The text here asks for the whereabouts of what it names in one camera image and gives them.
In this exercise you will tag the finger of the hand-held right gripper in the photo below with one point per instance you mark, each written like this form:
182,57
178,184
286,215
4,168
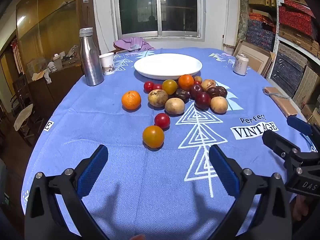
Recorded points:
298,126
275,140

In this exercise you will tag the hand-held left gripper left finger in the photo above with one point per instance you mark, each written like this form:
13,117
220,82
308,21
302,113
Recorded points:
92,172

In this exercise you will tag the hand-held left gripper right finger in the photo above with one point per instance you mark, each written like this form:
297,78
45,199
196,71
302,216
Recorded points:
225,172

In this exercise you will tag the pale round potato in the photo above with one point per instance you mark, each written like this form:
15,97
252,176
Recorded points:
219,104

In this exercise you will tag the orange tomato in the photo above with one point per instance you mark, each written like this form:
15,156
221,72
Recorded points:
153,136

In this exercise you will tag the dark red plum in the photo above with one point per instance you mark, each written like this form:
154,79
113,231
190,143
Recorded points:
196,90
202,101

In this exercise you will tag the mandarin orange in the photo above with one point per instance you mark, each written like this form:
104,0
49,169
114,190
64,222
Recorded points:
131,100
186,82

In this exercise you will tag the tan round fruit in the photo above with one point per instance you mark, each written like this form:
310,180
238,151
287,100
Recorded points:
174,106

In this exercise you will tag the pinkish tan fruit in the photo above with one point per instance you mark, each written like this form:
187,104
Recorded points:
208,84

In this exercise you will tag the large tan scarred fruit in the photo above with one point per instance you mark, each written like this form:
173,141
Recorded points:
158,98

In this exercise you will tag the yellow green tomato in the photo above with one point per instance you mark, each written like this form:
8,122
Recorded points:
169,86

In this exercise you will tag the white plate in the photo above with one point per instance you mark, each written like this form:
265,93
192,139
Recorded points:
167,65

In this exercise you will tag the person's right hand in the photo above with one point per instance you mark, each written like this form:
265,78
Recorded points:
300,207

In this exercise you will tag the brown wrapped parcel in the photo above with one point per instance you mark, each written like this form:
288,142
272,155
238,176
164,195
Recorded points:
280,100

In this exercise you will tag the blue printed tablecloth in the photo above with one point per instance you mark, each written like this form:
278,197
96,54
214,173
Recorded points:
112,142

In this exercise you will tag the stack of dark grey boxes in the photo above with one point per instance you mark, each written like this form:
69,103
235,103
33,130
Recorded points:
287,72

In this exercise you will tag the white beverage can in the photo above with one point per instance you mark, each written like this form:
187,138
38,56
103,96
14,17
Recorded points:
240,65

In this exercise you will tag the beige cloth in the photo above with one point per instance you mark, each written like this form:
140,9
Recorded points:
22,116

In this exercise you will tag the small red fruit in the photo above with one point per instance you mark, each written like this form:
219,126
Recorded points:
197,82

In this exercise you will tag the small yellow fruit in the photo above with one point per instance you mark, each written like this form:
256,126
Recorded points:
198,78

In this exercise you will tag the white metal shelf rack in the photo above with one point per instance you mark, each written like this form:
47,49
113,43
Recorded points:
276,30

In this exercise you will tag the stack of blue patterned boxes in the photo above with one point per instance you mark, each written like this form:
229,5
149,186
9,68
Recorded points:
260,35

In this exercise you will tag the stack of red patterned boxes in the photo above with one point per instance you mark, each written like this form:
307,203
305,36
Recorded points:
295,17

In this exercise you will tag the dark wooden chair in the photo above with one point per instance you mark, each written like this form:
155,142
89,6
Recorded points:
21,90

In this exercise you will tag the white paper cup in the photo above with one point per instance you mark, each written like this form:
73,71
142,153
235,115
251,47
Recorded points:
107,63

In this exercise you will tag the white rag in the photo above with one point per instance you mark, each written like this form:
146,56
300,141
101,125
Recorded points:
48,71

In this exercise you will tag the stainless steel bottle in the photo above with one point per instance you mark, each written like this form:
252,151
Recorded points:
91,60

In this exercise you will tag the mottled green panel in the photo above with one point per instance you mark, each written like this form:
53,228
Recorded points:
243,20

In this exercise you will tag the purple cloth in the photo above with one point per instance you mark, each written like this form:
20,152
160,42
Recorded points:
135,43

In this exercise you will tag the sliding glass window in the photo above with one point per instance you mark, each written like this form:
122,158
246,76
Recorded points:
140,5

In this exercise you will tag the wooden picture frame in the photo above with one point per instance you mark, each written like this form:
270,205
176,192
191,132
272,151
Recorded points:
252,55

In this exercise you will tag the wooden wall cabinet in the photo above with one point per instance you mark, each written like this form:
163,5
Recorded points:
50,17

